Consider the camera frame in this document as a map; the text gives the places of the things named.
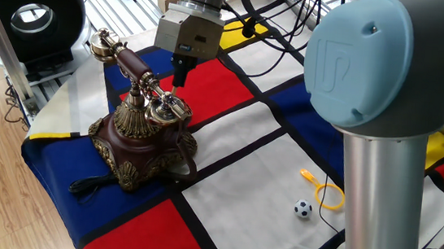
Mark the brown brass phone handset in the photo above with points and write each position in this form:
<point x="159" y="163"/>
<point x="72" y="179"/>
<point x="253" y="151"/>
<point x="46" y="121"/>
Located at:
<point x="134" y="62"/>

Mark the small toy soccer ball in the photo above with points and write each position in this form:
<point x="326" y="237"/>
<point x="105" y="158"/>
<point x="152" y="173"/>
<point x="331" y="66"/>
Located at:
<point x="303" y="208"/>

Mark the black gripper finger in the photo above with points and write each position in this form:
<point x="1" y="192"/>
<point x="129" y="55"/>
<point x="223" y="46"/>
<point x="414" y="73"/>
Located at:
<point x="178" y="71"/>
<point x="190" y="64"/>

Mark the silver Schunk gripper body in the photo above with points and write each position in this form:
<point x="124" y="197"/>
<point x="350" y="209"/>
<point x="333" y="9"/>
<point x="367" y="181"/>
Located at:
<point x="193" y="38"/>

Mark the colour block patterned tablecloth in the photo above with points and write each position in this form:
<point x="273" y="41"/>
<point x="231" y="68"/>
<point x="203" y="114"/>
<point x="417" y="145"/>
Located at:
<point x="242" y="171"/>

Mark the white gripper adapter plate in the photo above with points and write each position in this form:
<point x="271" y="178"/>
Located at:
<point x="193" y="15"/>

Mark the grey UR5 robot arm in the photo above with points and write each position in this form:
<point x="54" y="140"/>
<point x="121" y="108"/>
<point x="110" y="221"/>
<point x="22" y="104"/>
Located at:
<point x="374" y="65"/>

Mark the thin wooden stick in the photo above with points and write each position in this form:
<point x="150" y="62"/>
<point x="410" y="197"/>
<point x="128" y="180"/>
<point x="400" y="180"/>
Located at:
<point x="174" y="90"/>

